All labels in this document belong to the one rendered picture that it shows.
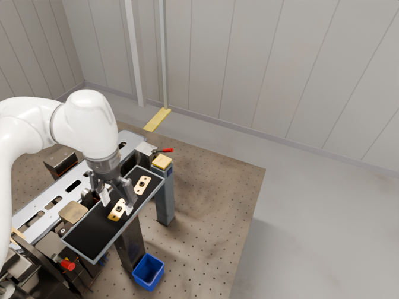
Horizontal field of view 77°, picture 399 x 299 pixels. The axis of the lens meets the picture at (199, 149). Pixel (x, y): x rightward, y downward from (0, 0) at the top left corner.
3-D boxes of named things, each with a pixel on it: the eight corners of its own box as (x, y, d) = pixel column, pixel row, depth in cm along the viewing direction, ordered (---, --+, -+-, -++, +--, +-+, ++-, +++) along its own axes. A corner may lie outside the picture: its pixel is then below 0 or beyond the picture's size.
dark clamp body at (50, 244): (81, 270, 116) (51, 229, 89) (100, 285, 112) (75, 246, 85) (67, 285, 111) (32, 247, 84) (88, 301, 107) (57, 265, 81)
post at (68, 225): (94, 264, 118) (68, 220, 90) (102, 270, 116) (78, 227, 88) (86, 274, 114) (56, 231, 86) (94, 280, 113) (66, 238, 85)
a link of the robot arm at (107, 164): (104, 164, 62) (109, 178, 66) (124, 140, 68) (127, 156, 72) (73, 153, 64) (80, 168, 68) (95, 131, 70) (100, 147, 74)
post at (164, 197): (164, 210, 140) (160, 155, 110) (175, 216, 138) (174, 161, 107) (155, 220, 136) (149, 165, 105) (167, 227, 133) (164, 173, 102)
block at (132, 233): (135, 247, 125) (120, 193, 93) (148, 255, 122) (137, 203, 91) (120, 265, 118) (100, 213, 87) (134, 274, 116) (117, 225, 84)
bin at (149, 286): (148, 260, 121) (146, 251, 114) (165, 270, 117) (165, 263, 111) (133, 281, 114) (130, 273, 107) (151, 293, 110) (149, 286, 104)
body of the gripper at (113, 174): (82, 166, 68) (91, 187, 75) (110, 175, 67) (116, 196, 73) (100, 148, 74) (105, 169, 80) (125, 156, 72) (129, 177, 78)
